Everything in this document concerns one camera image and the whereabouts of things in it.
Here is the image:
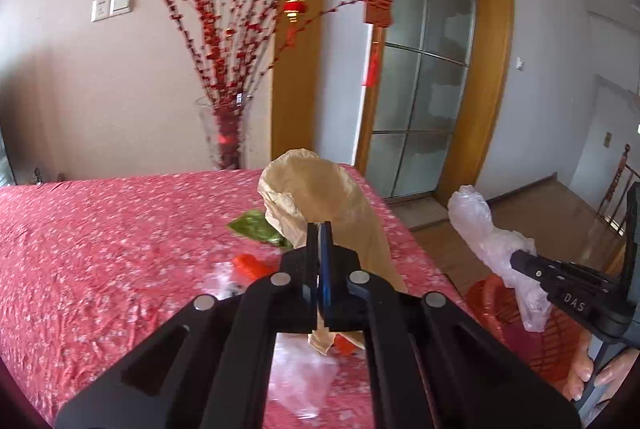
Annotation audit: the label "wall switch plate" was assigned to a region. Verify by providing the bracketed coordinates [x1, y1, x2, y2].
[91, 0, 134, 22]

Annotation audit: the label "pink floral tablecloth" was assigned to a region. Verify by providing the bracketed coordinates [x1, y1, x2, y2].
[0, 165, 467, 429]

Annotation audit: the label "orange plastic bag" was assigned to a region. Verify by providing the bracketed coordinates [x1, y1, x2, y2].
[232, 253, 364, 355]

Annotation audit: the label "glass vase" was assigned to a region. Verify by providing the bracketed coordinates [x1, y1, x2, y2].
[195, 95, 247, 170]

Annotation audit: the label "clear plastic bag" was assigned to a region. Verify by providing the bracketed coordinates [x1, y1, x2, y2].
[203, 260, 338, 420]

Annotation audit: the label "brown paper bag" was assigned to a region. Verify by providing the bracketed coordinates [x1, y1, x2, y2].
[257, 148, 409, 358]

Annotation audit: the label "red bin liner bag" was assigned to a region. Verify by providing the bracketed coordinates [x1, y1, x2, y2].
[465, 274, 582, 389]

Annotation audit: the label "person right hand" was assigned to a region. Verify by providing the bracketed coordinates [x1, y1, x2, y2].
[566, 330, 640, 402]

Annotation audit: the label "wooden stair railing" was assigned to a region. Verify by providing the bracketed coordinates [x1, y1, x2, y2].
[597, 143, 637, 236]

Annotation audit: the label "red Chinese knot ornament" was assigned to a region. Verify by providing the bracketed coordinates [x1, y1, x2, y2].
[363, 0, 393, 88]

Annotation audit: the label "frosted glass sliding door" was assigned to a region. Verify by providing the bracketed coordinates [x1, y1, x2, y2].
[366, 0, 475, 198]

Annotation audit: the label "red berry branches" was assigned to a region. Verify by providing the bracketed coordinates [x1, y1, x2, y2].
[131, 0, 369, 110]

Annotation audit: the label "bubble wrap sheet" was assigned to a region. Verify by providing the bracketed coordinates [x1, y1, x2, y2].
[447, 185, 551, 333]

